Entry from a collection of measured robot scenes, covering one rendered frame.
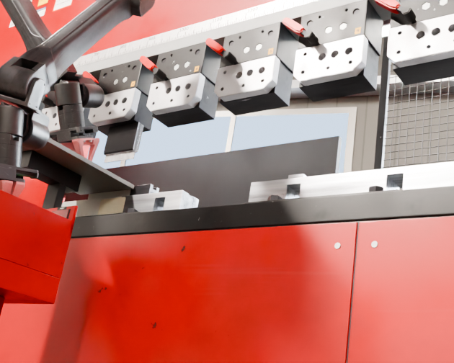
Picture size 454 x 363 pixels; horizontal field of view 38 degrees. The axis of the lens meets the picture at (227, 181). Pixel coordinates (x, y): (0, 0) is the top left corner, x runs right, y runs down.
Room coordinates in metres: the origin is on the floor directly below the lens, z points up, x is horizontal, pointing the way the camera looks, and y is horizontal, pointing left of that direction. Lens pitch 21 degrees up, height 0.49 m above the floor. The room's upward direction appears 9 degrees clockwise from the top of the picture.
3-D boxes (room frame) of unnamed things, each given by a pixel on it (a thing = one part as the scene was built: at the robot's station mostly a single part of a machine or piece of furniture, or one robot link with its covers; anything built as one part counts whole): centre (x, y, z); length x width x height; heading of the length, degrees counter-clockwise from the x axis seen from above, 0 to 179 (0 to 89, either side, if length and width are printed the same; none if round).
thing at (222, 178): (2.06, 0.14, 1.12); 1.13 x 0.02 x 0.44; 52
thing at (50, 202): (1.36, 0.39, 0.88); 0.14 x 0.04 x 0.22; 142
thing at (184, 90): (1.40, 0.13, 1.26); 0.15 x 0.09 x 0.17; 52
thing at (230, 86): (1.28, -0.02, 1.26); 0.15 x 0.09 x 0.17; 52
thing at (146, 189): (1.49, 0.24, 0.99); 0.20 x 0.03 x 0.03; 52
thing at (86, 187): (1.39, 0.36, 1.00); 0.26 x 0.18 x 0.01; 142
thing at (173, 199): (1.48, 0.23, 0.92); 0.39 x 0.06 x 0.10; 52
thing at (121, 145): (1.51, 0.27, 1.13); 0.10 x 0.02 x 0.10; 52
